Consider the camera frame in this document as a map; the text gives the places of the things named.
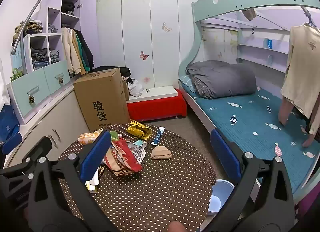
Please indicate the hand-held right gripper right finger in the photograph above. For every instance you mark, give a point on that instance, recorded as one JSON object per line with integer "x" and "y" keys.
{"x": 225, "y": 151}

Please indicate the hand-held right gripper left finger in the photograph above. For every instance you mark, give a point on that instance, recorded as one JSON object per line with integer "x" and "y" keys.
{"x": 96, "y": 154}

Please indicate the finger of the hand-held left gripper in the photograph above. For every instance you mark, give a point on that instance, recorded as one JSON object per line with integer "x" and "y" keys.
{"x": 40, "y": 148}
{"x": 11, "y": 143}

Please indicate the orange snack packet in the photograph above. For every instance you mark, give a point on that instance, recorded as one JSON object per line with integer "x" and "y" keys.
{"x": 87, "y": 138}

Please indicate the green wrapper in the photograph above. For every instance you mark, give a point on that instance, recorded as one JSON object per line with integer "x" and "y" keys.
{"x": 114, "y": 136}

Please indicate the red paper bag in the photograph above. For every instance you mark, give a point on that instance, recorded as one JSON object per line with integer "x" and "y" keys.
{"x": 122, "y": 158}

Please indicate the light blue plastic bin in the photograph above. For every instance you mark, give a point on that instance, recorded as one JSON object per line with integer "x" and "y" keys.
{"x": 220, "y": 197}

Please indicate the yellow wrapper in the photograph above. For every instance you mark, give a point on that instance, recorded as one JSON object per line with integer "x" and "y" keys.
{"x": 138, "y": 129}

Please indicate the blue and white wrapper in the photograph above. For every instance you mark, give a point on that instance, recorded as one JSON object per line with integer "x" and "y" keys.
{"x": 158, "y": 136}

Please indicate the person's right hand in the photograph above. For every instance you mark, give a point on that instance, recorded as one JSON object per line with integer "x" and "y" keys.
{"x": 176, "y": 227}

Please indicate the blue bag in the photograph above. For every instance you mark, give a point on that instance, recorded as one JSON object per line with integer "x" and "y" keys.
{"x": 7, "y": 123}

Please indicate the white low cabinet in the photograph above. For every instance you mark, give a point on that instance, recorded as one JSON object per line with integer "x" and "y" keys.
{"x": 57, "y": 119}

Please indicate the teal candy print bed mat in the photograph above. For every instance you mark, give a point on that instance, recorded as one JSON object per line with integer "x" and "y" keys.
{"x": 250, "y": 126}

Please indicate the pine cone ornament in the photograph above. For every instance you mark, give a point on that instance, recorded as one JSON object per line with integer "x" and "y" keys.
{"x": 31, "y": 99}
{"x": 60, "y": 80}

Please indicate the brown cardboard box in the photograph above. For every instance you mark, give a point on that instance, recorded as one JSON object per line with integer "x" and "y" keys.
{"x": 102, "y": 99}

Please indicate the teal drawer cabinet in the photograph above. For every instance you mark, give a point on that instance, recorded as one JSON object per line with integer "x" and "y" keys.
{"x": 42, "y": 81}

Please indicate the green plant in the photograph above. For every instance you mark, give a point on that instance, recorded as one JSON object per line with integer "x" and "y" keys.
{"x": 16, "y": 74}

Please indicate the brown polka dot tablecloth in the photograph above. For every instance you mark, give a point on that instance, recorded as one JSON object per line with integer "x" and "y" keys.
{"x": 155, "y": 192}

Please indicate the grey quilt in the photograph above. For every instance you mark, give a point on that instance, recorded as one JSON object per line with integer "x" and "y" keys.
{"x": 222, "y": 79}

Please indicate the white plastic bag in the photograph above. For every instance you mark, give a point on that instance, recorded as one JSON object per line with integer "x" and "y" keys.
{"x": 136, "y": 88}

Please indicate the red bench with white top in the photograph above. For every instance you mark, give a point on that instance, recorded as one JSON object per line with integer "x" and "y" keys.
{"x": 157, "y": 106}

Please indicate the plaid pillow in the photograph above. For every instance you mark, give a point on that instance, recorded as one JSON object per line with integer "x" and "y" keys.
{"x": 186, "y": 81}

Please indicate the black bag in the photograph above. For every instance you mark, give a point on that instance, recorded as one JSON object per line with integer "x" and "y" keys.
{"x": 125, "y": 71}

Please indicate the stack of folded jeans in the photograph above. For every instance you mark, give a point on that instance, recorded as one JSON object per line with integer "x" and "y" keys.
{"x": 40, "y": 58}

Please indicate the small pink butterfly sticker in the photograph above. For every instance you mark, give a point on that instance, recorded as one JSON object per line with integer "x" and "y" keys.
{"x": 146, "y": 79}

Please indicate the folded grey clothes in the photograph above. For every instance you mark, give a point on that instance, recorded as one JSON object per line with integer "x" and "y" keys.
{"x": 54, "y": 56}

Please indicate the magenta cloth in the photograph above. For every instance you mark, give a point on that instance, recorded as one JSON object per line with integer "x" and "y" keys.
{"x": 308, "y": 203}

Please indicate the green hanging jacket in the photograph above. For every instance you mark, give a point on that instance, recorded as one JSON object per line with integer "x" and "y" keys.
{"x": 82, "y": 54}

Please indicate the black hanging jacket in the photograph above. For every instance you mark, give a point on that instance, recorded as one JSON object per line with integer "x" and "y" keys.
{"x": 88, "y": 49}

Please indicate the cream hanging shirt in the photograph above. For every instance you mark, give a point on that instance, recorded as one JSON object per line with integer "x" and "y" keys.
{"x": 302, "y": 71}

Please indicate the pile of olive clothes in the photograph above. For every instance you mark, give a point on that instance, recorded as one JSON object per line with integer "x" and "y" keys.
{"x": 28, "y": 29}

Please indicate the small blue box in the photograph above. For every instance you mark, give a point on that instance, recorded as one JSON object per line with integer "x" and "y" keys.
{"x": 269, "y": 43}

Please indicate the white wardrobe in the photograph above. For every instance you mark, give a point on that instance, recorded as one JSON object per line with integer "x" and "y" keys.
{"x": 135, "y": 34}

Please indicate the grey metal handrail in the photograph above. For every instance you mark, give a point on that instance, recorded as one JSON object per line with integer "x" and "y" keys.
{"x": 32, "y": 14}

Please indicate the white open shelf unit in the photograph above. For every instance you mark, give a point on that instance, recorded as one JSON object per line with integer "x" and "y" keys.
{"x": 53, "y": 16}

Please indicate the orange butterfly sticker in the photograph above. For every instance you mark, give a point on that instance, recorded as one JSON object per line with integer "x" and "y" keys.
{"x": 166, "y": 27}

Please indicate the brown hanging cloth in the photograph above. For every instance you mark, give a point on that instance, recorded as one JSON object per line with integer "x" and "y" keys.
{"x": 248, "y": 14}

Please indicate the folded dark clothes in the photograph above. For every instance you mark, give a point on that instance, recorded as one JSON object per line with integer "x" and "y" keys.
{"x": 67, "y": 8}

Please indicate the white wall shelf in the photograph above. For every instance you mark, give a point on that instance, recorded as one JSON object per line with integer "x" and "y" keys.
{"x": 260, "y": 49}

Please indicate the teal bunk bed frame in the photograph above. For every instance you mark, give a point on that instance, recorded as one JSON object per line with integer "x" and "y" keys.
{"x": 225, "y": 4}

